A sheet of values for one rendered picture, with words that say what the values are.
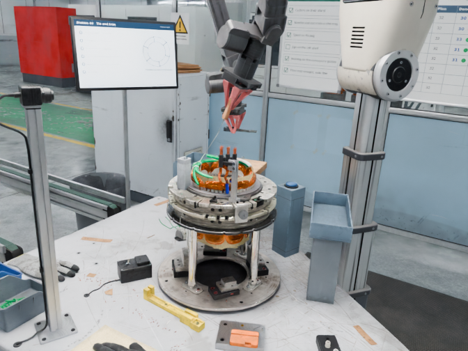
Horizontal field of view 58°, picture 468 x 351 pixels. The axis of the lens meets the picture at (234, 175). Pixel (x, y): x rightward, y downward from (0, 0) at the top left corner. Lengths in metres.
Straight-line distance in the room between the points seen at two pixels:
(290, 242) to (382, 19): 0.77
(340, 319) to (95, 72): 1.54
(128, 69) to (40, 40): 2.97
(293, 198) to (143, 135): 2.45
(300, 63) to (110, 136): 1.82
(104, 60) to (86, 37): 0.13
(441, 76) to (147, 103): 2.23
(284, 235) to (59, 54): 3.78
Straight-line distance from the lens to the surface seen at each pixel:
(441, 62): 3.22
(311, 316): 1.26
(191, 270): 1.24
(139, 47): 2.21
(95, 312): 1.27
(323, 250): 1.23
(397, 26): 1.30
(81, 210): 2.14
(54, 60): 4.93
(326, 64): 3.39
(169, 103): 3.47
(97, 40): 2.15
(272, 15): 1.06
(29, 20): 5.21
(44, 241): 1.09
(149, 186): 3.82
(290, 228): 1.47
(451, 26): 3.22
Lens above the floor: 1.52
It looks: 19 degrees down
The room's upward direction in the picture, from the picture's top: 3 degrees clockwise
